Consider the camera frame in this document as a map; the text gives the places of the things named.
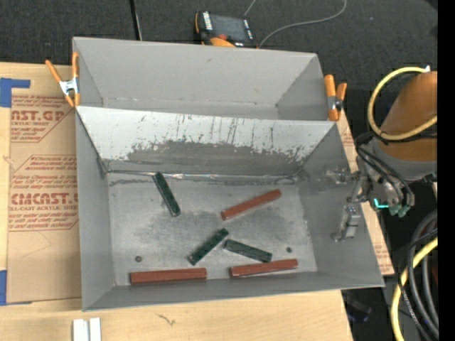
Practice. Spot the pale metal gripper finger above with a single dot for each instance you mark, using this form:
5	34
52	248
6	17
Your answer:
351	222
343	176

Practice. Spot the red-brown flat block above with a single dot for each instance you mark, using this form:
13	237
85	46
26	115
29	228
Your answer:
167	276
263	268
250	204

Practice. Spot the dark green flat block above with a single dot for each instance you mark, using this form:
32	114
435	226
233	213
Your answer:
248	250
208	246
167	194

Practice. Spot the grey metal bin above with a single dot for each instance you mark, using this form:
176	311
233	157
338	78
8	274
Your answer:
199	140

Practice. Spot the brown cardboard board red print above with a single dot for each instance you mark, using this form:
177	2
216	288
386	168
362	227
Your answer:
42	190

